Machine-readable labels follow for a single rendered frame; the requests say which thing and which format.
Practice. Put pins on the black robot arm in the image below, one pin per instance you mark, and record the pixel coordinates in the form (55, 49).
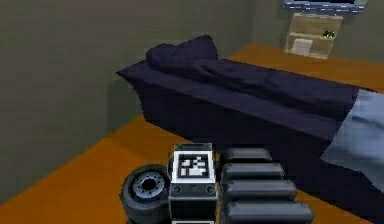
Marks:
(253, 190)

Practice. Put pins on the white box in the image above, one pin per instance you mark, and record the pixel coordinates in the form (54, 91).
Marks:
(302, 46)

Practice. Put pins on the small dark green object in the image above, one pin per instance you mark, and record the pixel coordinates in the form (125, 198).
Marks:
(328, 34)

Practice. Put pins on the light blue blanket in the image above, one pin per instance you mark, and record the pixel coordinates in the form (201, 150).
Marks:
(361, 140)

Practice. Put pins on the dark navy pillow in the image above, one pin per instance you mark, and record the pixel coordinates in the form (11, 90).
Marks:
(181, 51)

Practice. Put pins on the window with blue blinds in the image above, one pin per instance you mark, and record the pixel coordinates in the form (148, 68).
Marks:
(325, 5)

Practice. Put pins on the dark navy bed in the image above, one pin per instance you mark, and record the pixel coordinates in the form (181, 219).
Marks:
(233, 100)

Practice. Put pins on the beige wooden shelf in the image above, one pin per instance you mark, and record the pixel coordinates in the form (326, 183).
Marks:
(313, 35)

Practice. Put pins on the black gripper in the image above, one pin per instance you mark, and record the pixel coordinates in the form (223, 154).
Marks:
(145, 191)

